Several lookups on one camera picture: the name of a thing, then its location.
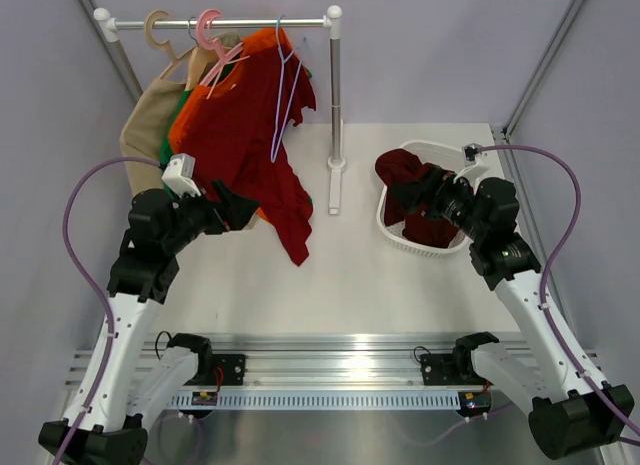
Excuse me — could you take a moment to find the orange t shirt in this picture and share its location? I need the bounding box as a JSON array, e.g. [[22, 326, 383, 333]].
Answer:
[[169, 29, 291, 210]]

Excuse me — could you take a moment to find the white slotted cable duct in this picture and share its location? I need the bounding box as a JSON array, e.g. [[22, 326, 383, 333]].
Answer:
[[167, 390, 462, 412]]

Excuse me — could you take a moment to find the white plastic laundry basket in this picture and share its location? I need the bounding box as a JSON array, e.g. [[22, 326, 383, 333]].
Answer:
[[374, 140, 489, 258]]

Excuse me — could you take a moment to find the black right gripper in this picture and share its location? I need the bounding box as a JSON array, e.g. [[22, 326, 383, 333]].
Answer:
[[389, 166, 487, 242]]

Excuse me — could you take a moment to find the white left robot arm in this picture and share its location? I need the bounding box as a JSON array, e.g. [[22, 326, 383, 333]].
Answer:
[[38, 180, 259, 464]]

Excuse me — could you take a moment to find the pink plastic hanger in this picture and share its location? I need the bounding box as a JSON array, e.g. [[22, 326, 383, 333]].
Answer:
[[195, 9, 248, 98]]

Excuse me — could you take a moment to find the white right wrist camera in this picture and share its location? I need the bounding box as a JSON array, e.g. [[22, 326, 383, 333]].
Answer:
[[454, 143, 489, 184]]

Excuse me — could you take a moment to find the blue wire hanger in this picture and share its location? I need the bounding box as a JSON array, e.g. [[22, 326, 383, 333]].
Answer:
[[269, 13, 306, 164]]

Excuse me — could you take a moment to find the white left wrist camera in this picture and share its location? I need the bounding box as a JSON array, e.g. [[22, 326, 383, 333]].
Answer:
[[162, 153, 202, 197]]

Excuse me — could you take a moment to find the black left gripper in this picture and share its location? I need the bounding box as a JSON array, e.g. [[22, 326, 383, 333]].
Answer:
[[163, 179, 259, 255]]

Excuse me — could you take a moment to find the beige t shirt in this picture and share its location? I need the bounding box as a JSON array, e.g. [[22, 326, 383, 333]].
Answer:
[[118, 31, 242, 199]]

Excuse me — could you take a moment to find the dark red shirt in basket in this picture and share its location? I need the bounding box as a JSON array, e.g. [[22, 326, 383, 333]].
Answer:
[[375, 148, 459, 248]]

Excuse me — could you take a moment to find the white metal clothes rack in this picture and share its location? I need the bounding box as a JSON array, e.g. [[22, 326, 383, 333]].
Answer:
[[91, 5, 347, 216]]

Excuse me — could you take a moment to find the beige wooden hanger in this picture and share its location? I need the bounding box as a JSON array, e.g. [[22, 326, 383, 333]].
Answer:
[[144, 9, 194, 81]]

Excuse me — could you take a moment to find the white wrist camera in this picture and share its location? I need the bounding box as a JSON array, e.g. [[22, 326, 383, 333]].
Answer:
[[454, 143, 489, 184], [162, 153, 202, 197]]

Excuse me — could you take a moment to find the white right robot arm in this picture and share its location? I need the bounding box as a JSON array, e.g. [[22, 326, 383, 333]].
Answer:
[[389, 166, 634, 460]]

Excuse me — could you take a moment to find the dark red t shirt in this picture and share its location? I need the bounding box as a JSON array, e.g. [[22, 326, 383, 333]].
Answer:
[[169, 28, 316, 265]]

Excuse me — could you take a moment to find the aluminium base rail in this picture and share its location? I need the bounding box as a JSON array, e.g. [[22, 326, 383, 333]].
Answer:
[[63, 332, 609, 389]]

